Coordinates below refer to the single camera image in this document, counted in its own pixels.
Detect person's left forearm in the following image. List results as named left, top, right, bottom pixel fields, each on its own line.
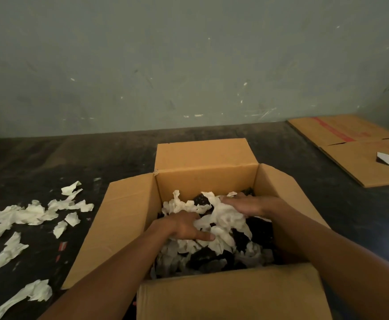
left=38, top=222, right=169, bottom=320

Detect black textured item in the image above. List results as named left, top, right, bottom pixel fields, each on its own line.
left=157, top=187, right=279, bottom=275

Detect person's right forearm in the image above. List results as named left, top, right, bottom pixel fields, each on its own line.
left=267, top=197, right=389, bottom=320

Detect flattened brown cardboard sheet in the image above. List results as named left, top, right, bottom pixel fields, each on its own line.
left=287, top=114, right=389, bottom=188

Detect person's right hand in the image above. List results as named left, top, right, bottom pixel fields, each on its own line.
left=219, top=193, right=276, bottom=218

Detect white paper filling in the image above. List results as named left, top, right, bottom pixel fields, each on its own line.
left=150, top=190, right=275, bottom=280

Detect open brown cardboard box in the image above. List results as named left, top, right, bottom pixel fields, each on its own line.
left=61, top=138, right=333, bottom=320

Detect scattered torn white paper scraps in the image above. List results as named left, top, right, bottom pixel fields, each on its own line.
left=0, top=181, right=95, bottom=320

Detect person's left hand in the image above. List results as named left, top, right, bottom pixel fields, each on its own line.
left=149, top=210, right=216, bottom=242

